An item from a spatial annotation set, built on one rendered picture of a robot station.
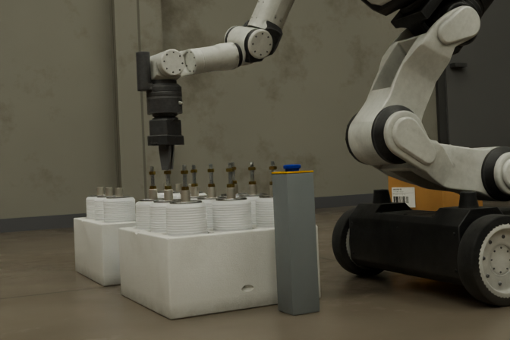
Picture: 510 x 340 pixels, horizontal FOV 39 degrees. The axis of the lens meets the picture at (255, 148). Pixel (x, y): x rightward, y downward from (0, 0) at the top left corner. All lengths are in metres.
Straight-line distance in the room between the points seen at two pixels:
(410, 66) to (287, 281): 0.62
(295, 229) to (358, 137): 0.32
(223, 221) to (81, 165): 2.88
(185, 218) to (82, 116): 2.94
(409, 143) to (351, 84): 3.59
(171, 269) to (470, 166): 0.81
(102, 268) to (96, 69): 2.58
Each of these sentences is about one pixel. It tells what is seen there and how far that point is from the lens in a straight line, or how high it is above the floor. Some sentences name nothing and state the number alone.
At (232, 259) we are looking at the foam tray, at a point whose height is 0.12.
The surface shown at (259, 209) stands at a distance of 1.76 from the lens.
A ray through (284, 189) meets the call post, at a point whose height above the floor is 0.28.
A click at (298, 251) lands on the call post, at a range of 1.58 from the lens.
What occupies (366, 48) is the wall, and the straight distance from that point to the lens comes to 5.41.
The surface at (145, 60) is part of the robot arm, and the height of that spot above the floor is 0.60.
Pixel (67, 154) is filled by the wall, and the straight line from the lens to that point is 4.50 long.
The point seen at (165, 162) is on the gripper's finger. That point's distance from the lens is 1.78.
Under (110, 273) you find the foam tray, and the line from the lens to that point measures 2.14.
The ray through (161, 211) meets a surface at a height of 0.23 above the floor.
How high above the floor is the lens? 0.33
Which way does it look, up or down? 1 degrees up
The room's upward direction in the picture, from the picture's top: 3 degrees counter-clockwise
